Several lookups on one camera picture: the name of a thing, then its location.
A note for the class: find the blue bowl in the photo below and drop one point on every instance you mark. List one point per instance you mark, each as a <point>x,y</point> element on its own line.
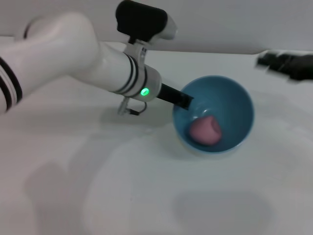
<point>232,98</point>

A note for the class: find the pink toy peach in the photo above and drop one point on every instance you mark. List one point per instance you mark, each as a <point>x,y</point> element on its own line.
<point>205,131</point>

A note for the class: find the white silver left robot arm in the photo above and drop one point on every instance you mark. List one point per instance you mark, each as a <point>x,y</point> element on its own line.
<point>80,61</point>

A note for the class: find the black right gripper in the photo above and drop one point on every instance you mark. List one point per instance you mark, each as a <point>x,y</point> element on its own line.
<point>298,67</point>

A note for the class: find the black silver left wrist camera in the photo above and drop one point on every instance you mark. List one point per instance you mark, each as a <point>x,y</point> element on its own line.
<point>139,19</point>

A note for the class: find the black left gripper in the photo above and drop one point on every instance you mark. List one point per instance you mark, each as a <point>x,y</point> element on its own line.
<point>170,94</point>

